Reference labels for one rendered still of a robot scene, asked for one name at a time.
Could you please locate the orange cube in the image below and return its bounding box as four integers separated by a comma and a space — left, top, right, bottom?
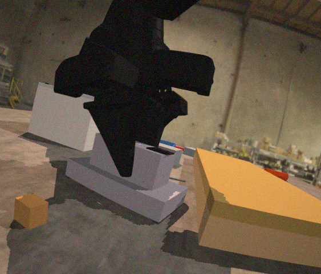
14, 194, 48, 230

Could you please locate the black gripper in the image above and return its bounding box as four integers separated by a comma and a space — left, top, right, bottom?
54, 25, 188, 177

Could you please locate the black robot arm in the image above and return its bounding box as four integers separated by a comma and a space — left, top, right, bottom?
79, 0, 215, 96

